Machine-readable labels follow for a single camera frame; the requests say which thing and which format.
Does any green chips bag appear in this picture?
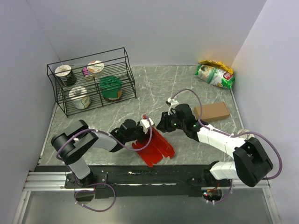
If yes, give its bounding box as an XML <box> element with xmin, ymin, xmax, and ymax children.
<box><xmin>194</xmin><ymin>64</ymin><xmax>235</xmax><ymax>89</ymax></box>

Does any white yogurt cup orange label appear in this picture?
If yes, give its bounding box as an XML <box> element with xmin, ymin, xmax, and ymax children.
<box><xmin>87</xmin><ymin>60</ymin><xmax>105</xmax><ymax>77</ymax></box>

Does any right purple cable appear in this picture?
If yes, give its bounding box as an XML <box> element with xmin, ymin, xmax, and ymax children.
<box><xmin>170</xmin><ymin>89</ymin><xmax>283</xmax><ymax>204</ymax></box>

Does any brown cardboard box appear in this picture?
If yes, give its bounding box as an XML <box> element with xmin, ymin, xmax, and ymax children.
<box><xmin>193</xmin><ymin>102</ymin><xmax>230</xmax><ymax>123</ymax></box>

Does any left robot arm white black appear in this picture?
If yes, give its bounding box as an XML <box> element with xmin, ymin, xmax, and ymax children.
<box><xmin>51</xmin><ymin>117</ymin><xmax>154</xmax><ymax>188</ymax></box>

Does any small purple white cup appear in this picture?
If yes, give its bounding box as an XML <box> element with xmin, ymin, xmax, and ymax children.
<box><xmin>82</xmin><ymin>67</ymin><xmax>91</xmax><ymax>77</ymax></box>

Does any purple cable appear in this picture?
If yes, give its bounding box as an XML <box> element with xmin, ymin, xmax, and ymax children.
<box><xmin>170</xmin><ymin>89</ymin><xmax>283</xmax><ymax>204</ymax></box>
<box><xmin>56</xmin><ymin>114</ymin><xmax>154</xmax><ymax>212</ymax></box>

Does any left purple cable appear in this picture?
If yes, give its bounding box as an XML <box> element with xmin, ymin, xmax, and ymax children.
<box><xmin>56</xmin><ymin>114</ymin><xmax>154</xmax><ymax>212</ymax></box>

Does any yellow chips bag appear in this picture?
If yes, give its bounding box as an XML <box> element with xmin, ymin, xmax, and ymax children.
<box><xmin>198</xmin><ymin>60</ymin><xmax>234</xmax><ymax>74</ymax></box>

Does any black wire rack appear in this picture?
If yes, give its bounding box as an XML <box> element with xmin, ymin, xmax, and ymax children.
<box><xmin>47</xmin><ymin>47</ymin><xmax>137</xmax><ymax>117</ymax></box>

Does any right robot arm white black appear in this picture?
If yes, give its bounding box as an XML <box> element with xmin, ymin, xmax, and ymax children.
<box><xmin>157</xmin><ymin>104</ymin><xmax>273</xmax><ymax>187</ymax></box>

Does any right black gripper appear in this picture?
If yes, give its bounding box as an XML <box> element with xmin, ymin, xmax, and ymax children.
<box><xmin>156</xmin><ymin>110</ymin><xmax>186</xmax><ymax>133</ymax></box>

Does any red paper box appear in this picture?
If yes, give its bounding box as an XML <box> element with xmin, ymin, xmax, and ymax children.
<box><xmin>137</xmin><ymin>128</ymin><xmax>175</xmax><ymax>167</ymax></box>

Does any white cup lower shelf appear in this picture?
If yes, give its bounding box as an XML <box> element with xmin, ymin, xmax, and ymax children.
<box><xmin>69</xmin><ymin>86</ymin><xmax>91</xmax><ymax>110</ymax></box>

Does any aluminium frame rail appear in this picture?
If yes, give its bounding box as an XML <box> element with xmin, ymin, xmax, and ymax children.
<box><xmin>12</xmin><ymin>149</ymin><xmax>282</xmax><ymax>224</ymax></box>

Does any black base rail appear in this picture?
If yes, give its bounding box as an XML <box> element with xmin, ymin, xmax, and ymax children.
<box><xmin>35</xmin><ymin>165</ymin><xmax>231</xmax><ymax>202</ymax></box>

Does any green lidded jar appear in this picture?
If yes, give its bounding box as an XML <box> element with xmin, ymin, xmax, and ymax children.
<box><xmin>100</xmin><ymin>76</ymin><xmax>122</xmax><ymax>101</ymax></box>

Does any foil lid dark cup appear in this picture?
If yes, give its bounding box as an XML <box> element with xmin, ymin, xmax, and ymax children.
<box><xmin>55</xmin><ymin>65</ymin><xmax>77</xmax><ymax>87</ymax></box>

